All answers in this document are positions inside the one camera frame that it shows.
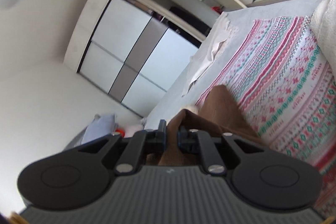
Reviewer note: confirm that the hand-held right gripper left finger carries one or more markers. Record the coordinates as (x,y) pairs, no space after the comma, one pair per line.
(162,133)

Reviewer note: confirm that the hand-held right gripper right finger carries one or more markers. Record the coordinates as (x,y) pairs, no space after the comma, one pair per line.
(180,138)

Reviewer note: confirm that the pink folded quilt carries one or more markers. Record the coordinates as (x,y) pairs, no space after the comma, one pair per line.
(134,130)

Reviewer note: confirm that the orange plush toy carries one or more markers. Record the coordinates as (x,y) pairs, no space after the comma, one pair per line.
(119,132)

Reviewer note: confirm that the bed with grey sheet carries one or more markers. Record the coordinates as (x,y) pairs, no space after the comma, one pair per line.
(183,87)

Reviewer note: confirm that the blue-grey pillow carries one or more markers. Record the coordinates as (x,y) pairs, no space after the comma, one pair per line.
(101,127)

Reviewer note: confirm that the white and grey wardrobe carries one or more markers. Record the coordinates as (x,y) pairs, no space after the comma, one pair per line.
(126,37)

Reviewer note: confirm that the dotted white cloth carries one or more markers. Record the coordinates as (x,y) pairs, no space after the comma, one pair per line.
(232,35)

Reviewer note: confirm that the pink patterned blanket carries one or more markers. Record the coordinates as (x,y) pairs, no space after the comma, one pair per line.
(283,77)

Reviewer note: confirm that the small red object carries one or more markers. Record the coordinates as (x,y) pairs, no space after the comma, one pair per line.
(216,9)

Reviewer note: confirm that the white fleece blanket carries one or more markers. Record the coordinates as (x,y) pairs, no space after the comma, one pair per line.
(325,19)

